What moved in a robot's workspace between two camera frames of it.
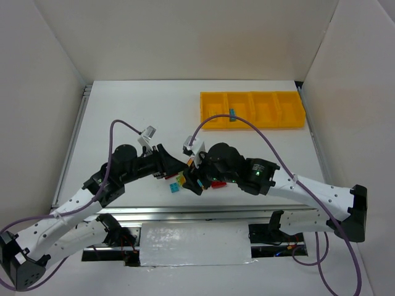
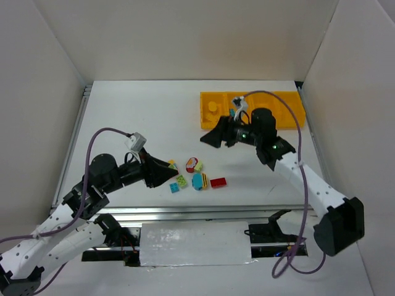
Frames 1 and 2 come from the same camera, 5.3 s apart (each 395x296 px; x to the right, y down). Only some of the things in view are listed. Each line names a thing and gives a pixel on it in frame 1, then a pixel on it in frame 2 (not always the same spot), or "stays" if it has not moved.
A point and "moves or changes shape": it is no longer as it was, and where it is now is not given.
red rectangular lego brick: x=217 y=184 stays
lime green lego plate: x=178 y=180 stays
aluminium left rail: x=84 y=102 stays
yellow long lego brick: x=213 y=110 moves or changes shape
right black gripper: x=199 y=177 -> x=229 y=132
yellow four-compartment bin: x=265 y=110 stays
